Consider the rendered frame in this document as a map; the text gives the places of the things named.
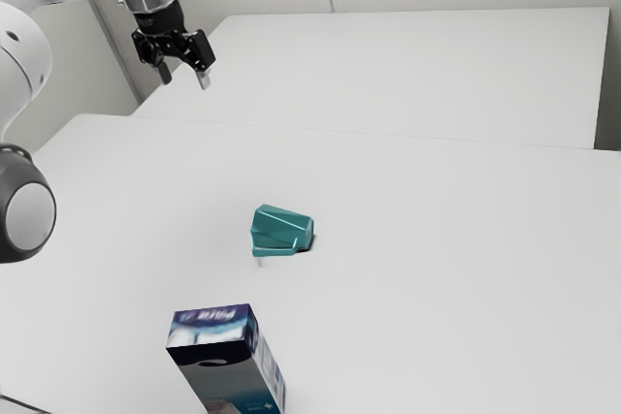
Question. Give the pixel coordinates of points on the teal faceted mug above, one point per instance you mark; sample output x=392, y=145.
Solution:
x=281, y=232

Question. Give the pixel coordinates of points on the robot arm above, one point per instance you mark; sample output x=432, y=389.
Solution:
x=19, y=55

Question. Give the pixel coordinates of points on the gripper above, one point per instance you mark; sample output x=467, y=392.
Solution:
x=157, y=22

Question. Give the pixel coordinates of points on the dark blue printed carton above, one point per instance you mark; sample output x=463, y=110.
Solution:
x=228, y=365

